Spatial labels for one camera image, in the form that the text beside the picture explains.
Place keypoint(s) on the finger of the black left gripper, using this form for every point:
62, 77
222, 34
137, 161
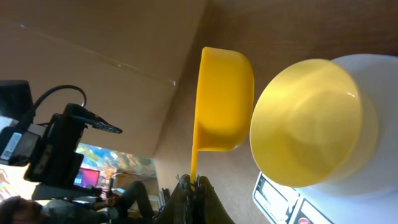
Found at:
98, 123

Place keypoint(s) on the yellow plastic bowl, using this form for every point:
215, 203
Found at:
313, 124

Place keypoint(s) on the white digital kitchen scale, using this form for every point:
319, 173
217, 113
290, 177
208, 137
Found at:
369, 195

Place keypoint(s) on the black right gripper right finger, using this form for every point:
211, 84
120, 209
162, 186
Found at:
208, 208

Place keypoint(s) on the yellow plastic measuring scoop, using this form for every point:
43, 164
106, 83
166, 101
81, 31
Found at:
224, 103

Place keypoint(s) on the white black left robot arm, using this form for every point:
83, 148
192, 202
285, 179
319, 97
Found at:
18, 144

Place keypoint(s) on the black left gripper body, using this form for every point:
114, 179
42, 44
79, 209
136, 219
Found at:
55, 161

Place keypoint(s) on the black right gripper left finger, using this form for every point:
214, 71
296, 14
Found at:
175, 209

